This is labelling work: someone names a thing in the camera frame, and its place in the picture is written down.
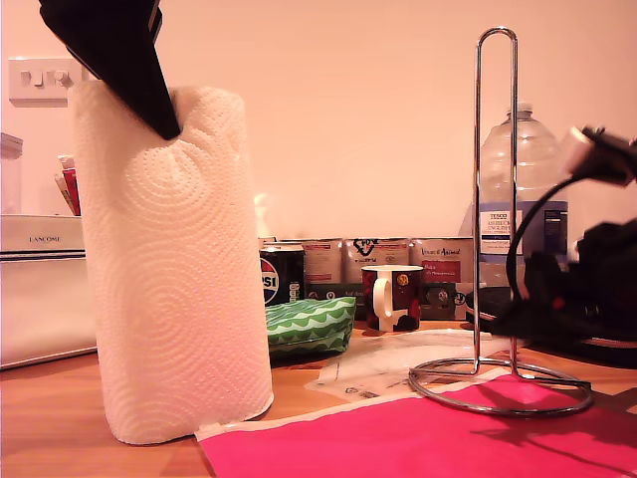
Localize dark floral mug white handle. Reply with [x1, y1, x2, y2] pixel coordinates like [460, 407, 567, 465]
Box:
[360, 264, 424, 333]

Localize black zip case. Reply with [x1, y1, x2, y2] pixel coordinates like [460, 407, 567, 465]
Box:
[463, 287, 637, 370]

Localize pink zip bag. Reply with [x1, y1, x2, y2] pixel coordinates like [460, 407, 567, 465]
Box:
[193, 372, 637, 478]

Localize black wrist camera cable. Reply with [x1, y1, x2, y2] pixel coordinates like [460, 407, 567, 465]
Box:
[507, 171, 598, 320]

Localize white double light switch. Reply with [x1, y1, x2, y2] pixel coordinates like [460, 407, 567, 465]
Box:
[7, 57, 85, 109]

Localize chrome wire paper towel stand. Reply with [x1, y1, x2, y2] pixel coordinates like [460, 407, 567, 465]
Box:
[407, 27, 594, 417]

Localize frosted plastic bag with script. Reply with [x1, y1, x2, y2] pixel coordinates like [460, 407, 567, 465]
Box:
[347, 329, 519, 379]

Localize green wave pattern pouch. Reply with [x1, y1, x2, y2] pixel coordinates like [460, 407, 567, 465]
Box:
[265, 296, 357, 356]

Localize red tube with white cap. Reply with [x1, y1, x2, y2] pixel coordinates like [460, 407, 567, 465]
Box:
[58, 153, 82, 216]

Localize white Lancome cosmetic case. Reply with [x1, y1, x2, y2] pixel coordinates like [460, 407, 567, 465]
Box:
[0, 213, 101, 372]

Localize black Pepsi can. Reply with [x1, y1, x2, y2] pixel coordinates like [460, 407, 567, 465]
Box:
[258, 243, 306, 308]

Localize silver tin with red label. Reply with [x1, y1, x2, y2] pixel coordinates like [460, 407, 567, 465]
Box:
[302, 239, 345, 303]

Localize white slim tube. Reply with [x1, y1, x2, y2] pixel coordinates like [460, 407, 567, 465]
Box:
[53, 173, 71, 216]

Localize white paper towel roll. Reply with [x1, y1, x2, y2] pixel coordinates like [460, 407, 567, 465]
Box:
[69, 84, 275, 446]

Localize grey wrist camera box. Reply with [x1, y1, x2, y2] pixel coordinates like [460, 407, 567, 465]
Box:
[561, 124, 637, 186]

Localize clear plastic bag printed text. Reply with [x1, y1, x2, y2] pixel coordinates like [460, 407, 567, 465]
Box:
[311, 360, 434, 404]

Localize large clear water bottle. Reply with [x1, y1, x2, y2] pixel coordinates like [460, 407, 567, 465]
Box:
[470, 103, 569, 295]

